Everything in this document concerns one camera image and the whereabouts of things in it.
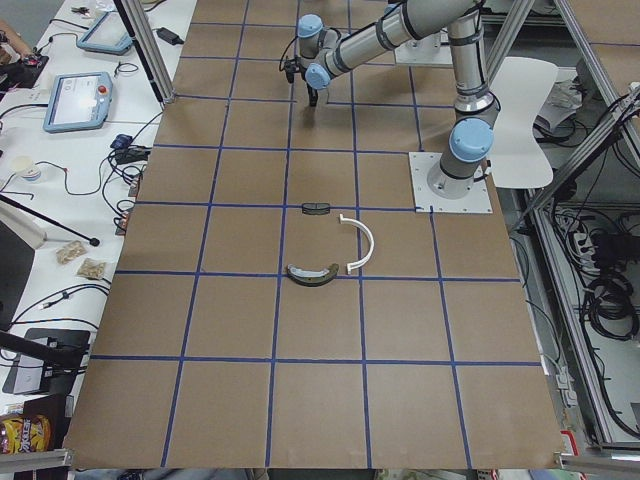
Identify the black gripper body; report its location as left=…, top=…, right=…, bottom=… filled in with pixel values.
left=299, top=56, right=330, bottom=97

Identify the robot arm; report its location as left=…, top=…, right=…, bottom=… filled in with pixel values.
left=280, top=1, right=500, bottom=200

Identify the small black brake pad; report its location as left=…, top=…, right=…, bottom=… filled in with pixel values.
left=301, top=202, right=331, bottom=216

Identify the black power adapter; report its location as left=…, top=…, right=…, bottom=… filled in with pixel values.
left=156, top=27, right=184, bottom=45

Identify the green curved brake shoe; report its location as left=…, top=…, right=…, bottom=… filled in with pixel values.
left=286, top=263, right=339, bottom=287

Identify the white plastic chair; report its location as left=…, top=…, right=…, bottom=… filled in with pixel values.
left=489, top=57, right=558, bottom=189

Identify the blue teach pendant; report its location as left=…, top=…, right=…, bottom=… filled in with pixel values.
left=43, top=72, right=112, bottom=133
left=76, top=11, right=132, bottom=56

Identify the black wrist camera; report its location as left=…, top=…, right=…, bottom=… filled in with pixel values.
left=279, top=56, right=300, bottom=84

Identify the white curved plastic bracket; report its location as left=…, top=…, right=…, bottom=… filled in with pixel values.
left=338, top=214, right=376, bottom=275

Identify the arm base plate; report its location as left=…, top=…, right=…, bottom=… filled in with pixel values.
left=408, top=152, right=493, bottom=214

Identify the aluminium frame post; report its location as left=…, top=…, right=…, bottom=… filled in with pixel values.
left=114, top=0, right=175, bottom=105

